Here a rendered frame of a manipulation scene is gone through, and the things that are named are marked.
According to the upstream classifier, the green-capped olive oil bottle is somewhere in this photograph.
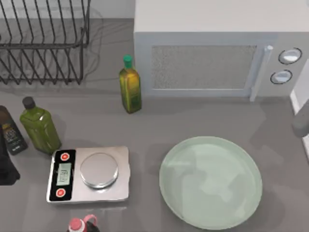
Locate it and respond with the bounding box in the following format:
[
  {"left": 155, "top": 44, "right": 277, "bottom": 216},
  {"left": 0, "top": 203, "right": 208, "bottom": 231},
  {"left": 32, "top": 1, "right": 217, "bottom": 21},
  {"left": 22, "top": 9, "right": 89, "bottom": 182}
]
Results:
[{"left": 119, "top": 55, "right": 142, "bottom": 114}]

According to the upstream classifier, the silver kitchen scale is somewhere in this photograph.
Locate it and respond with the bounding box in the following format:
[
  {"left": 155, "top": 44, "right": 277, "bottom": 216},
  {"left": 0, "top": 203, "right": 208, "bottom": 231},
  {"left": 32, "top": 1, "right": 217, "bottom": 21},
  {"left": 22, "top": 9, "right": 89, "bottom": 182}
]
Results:
[{"left": 46, "top": 145, "right": 130, "bottom": 205}]

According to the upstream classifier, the pale green plate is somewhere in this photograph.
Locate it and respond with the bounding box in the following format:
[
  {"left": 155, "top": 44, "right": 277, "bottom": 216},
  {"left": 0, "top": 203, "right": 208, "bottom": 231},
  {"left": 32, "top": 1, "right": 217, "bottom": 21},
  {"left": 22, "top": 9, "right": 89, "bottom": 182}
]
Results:
[{"left": 159, "top": 136, "right": 263, "bottom": 230}]

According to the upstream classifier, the pale microwave oven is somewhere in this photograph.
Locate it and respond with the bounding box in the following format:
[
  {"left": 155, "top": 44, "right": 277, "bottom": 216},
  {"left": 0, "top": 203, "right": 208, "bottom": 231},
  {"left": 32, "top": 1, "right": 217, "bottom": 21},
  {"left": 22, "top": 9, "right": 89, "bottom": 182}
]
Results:
[{"left": 133, "top": 0, "right": 309, "bottom": 102}]

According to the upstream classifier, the black-capped green bottle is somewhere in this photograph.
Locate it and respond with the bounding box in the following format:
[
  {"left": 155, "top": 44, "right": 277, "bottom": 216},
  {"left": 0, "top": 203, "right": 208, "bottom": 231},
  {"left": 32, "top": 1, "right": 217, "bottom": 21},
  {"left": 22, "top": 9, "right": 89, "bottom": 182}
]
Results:
[{"left": 19, "top": 96, "right": 62, "bottom": 156}]

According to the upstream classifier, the pink-capped dark bottle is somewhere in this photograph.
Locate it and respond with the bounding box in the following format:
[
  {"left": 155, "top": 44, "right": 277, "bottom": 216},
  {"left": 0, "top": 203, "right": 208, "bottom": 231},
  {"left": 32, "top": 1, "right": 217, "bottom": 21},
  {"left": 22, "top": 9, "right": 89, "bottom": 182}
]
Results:
[{"left": 67, "top": 214, "right": 101, "bottom": 232}]

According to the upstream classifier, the small microwave knob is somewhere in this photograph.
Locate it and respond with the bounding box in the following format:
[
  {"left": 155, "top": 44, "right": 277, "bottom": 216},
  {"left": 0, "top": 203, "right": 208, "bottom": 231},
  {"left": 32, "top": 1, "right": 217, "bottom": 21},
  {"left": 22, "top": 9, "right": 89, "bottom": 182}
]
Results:
[{"left": 270, "top": 70, "right": 293, "bottom": 85}]

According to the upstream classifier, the dark labelled bottle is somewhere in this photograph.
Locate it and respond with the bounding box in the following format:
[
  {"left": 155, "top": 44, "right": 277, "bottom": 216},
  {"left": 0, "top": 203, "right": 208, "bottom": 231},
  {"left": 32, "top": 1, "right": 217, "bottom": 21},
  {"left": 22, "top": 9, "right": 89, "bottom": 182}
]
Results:
[{"left": 0, "top": 105, "right": 28, "bottom": 156}]

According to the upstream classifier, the large microwave knob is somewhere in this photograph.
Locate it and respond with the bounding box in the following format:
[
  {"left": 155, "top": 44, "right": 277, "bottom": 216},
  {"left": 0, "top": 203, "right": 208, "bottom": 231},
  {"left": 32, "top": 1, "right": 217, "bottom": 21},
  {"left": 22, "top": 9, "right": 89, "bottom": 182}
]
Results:
[{"left": 278, "top": 47, "right": 303, "bottom": 65}]

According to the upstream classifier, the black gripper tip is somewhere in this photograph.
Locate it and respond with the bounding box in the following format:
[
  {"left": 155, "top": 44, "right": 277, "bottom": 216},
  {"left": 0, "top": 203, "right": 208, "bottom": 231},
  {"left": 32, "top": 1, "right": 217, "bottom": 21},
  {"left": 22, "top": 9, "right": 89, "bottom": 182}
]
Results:
[{"left": 0, "top": 127, "right": 21, "bottom": 186}]

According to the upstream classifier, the microwave door handle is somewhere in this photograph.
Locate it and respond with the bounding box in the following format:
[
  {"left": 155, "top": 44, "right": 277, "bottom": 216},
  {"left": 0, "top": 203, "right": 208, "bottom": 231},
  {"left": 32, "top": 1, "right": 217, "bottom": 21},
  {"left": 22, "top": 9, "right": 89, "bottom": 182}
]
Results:
[{"left": 250, "top": 45, "right": 274, "bottom": 102}]

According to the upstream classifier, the black wire dish rack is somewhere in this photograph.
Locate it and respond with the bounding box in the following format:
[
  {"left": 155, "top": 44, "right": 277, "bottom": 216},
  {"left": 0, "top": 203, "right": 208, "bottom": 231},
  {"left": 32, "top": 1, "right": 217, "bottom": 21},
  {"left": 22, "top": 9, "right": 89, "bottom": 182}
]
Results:
[{"left": 0, "top": 0, "right": 92, "bottom": 86}]

